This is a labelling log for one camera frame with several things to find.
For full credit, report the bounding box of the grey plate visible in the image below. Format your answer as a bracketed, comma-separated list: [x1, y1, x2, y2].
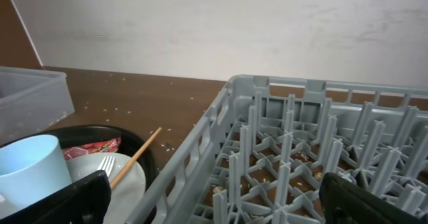
[66, 152, 146, 224]

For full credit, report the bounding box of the grey dishwasher rack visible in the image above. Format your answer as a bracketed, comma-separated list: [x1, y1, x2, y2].
[127, 75, 427, 223]

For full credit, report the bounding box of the light blue cup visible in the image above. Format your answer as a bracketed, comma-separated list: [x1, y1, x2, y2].
[1, 134, 72, 218]

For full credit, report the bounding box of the white plastic fork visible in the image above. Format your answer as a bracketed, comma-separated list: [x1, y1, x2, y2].
[97, 155, 116, 177]

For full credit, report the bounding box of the wooden chopstick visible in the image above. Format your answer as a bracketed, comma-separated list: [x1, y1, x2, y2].
[110, 127, 162, 189]

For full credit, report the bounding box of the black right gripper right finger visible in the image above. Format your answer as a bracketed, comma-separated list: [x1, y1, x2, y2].
[319, 173, 423, 224]

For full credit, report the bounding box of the red snack wrapper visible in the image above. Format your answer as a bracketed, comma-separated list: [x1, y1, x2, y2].
[62, 137, 122, 160]

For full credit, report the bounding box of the clear plastic bin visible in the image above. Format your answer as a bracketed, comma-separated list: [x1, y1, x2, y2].
[1, 66, 74, 144]

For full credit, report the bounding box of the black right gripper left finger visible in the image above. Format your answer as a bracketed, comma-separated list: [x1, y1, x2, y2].
[1, 170, 112, 224]

